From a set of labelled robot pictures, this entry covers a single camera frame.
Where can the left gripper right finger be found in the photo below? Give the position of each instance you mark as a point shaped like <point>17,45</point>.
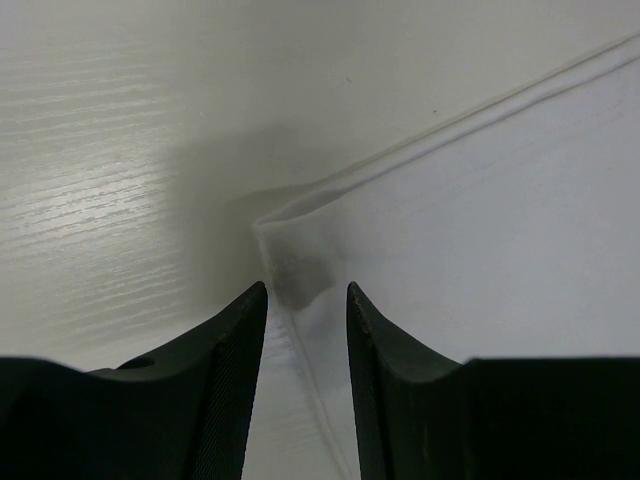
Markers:
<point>421,415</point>

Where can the white skirt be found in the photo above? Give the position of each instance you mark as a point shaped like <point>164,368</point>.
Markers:
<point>513,232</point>

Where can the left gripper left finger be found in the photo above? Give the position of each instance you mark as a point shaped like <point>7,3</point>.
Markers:
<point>180,411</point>

